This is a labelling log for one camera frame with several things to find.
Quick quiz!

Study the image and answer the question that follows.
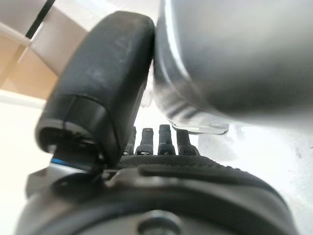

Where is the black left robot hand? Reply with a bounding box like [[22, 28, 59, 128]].
[[19, 11, 294, 235]]

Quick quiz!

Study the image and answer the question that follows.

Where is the silver fridge drawer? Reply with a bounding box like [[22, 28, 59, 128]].
[[153, 0, 313, 135]]

